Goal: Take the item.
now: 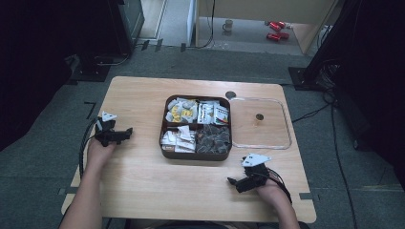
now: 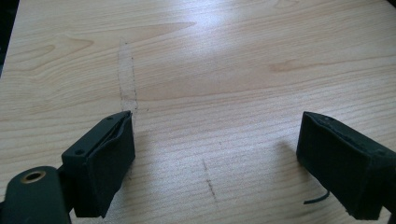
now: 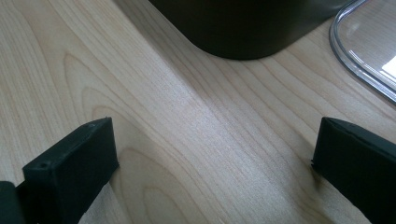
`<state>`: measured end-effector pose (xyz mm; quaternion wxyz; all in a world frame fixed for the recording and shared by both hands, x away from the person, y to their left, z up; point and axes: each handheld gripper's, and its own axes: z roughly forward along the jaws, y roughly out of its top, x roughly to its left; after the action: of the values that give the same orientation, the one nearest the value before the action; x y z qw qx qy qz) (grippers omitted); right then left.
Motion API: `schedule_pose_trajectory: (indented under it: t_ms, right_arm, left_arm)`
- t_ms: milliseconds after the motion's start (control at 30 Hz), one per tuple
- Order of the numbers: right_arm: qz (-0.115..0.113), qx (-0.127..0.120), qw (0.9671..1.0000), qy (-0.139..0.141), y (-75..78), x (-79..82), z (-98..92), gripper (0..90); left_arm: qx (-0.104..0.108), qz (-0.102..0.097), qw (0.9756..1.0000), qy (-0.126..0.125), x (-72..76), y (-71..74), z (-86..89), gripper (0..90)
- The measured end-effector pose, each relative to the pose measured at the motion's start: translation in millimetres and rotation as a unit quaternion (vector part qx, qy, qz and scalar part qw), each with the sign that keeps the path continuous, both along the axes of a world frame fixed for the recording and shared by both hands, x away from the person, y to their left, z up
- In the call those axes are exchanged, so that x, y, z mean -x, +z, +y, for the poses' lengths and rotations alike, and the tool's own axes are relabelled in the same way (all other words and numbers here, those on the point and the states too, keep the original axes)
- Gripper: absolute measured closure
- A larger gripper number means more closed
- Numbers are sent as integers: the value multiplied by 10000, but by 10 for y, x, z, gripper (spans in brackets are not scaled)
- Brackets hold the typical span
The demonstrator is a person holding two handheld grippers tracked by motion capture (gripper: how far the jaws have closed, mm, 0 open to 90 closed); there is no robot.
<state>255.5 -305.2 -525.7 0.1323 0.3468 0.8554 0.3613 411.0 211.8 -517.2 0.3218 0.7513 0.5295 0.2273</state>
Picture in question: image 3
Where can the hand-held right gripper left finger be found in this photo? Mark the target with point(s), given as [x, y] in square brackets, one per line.
[71, 168]

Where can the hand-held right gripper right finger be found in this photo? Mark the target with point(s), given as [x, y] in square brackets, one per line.
[358, 168]

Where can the clear plastic lid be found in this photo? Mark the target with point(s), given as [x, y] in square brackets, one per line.
[367, 40]

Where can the black container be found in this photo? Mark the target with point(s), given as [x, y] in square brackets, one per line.
[246, 28]

